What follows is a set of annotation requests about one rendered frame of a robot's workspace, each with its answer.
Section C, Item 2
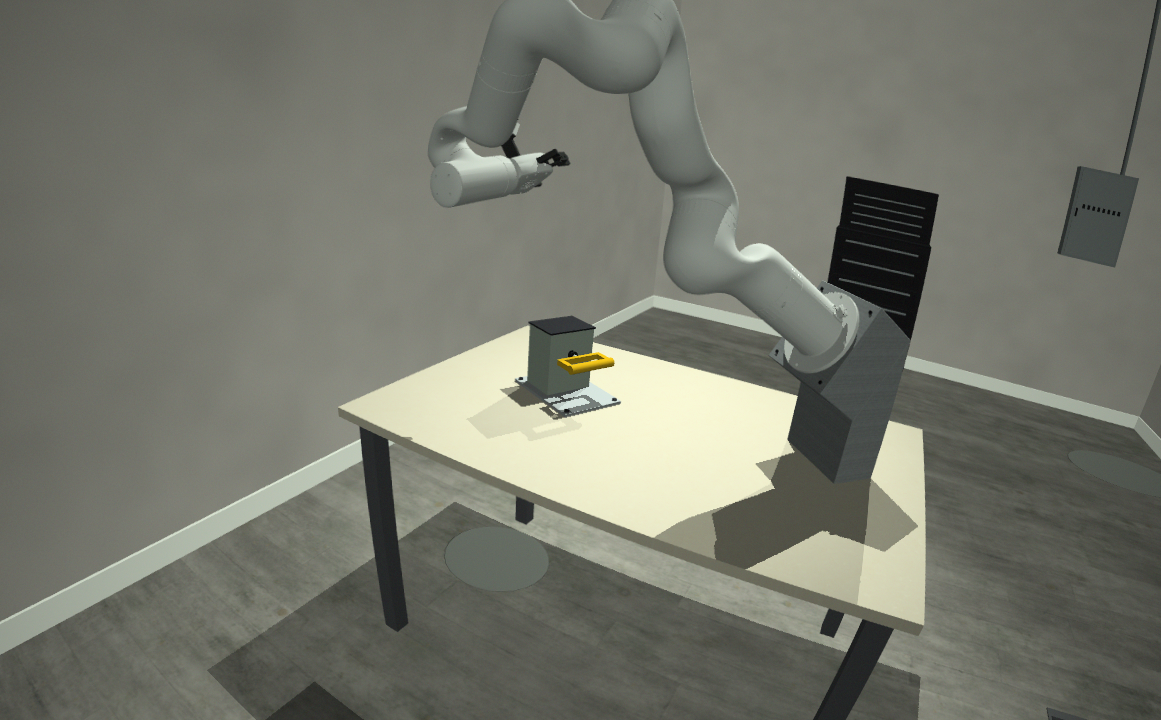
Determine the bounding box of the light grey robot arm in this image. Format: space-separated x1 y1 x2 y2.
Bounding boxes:
428 0 859 374

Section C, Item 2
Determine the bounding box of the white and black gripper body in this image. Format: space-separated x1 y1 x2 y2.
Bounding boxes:
509 153 553 195

